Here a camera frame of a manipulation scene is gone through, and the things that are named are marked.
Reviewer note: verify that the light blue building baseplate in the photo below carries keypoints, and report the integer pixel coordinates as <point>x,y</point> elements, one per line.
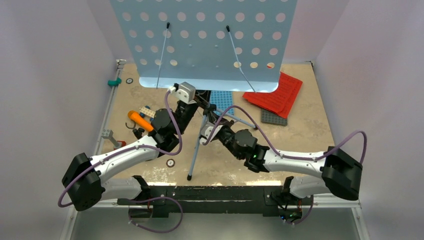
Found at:
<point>222,99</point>

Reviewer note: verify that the grey building baseplate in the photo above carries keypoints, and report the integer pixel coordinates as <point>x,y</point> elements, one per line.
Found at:
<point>269,117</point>

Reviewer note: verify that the black microphone stand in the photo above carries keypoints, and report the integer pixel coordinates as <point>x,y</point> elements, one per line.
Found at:
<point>137,131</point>

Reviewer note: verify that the grey post on red brick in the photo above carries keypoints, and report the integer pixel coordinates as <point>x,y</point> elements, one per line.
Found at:
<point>108,134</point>

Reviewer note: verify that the teal curved block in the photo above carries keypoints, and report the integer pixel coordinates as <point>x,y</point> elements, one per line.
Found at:
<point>114,83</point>

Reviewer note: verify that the aluminium left edge rail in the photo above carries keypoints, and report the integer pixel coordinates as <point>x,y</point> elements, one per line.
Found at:
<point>120,63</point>

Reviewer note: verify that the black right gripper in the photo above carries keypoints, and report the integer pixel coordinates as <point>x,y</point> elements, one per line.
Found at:
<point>229,124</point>

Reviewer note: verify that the orange toy microphone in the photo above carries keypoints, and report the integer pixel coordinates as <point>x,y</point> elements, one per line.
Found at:
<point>135,116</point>

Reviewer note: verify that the black ring marker front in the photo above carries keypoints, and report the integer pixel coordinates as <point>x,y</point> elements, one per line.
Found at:
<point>170,163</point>

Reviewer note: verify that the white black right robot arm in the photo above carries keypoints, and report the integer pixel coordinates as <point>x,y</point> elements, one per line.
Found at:
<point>332,171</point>

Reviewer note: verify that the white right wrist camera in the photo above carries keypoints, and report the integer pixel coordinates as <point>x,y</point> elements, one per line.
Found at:
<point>206,132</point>

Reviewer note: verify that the toy brick car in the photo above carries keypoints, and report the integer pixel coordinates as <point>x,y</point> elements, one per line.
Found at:
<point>145,111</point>

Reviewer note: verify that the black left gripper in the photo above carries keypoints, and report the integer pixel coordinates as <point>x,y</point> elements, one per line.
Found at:
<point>203,96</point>

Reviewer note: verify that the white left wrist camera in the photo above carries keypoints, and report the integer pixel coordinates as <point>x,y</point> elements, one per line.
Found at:
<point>184,92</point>

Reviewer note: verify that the light blue music stand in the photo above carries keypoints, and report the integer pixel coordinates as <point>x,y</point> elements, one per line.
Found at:
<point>227,45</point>

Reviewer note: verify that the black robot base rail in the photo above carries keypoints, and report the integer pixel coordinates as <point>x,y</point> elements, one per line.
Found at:
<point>268,201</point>

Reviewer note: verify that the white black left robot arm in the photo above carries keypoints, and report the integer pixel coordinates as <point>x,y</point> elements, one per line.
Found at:
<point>89,179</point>

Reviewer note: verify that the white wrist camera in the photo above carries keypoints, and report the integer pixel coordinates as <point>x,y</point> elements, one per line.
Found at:
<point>184,92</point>
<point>206,132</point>

